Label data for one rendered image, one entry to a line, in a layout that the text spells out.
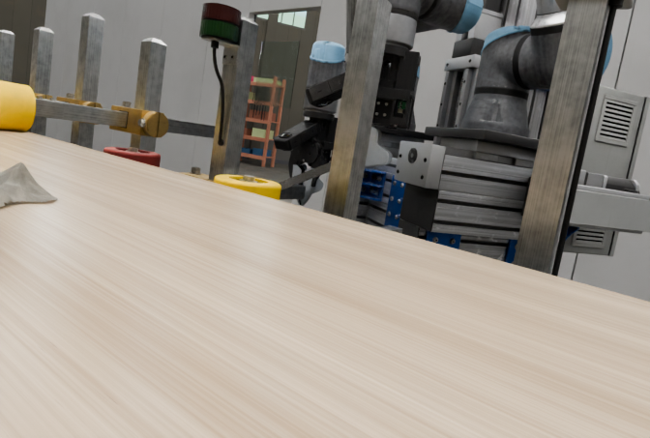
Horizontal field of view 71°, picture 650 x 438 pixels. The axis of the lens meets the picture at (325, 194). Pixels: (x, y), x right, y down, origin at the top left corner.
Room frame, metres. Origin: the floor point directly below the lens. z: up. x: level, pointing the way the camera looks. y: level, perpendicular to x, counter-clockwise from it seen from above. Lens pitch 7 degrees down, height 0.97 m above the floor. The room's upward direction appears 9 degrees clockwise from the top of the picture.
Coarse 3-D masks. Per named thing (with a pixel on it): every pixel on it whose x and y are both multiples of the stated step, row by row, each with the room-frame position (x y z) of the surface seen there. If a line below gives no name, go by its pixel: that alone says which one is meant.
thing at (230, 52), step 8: (232, 24) 0.73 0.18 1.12; (208, 40) 0.74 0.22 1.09; (216, 40) 0.73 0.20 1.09; (224, 40) 0.74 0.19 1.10; (216, 48) 0.75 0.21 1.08; (224, 48) 0.78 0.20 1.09; (232, 48) 0.77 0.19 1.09; (216, 56) 0.75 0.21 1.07; (224, 56) 0.77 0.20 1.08; (232, 56) 0.76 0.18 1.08; (216, 64) 0.75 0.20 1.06; (232, 64) 0.77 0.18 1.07; (216, 72) 0.75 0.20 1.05
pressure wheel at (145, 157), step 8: (104, 152) 0.66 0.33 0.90; (112, 152) 0.65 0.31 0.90; (120, 152) 0.65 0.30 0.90; (128, 152) 0.66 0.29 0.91; (136, 152) 0.69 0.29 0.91; (144, 152) 0.71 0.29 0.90; (152, 152) 0.72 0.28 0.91; (136, 160) 0.66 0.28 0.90; (144, 160) 0.66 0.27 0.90; (152, 160) 0.68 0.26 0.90; (160, 160) 0.70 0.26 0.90
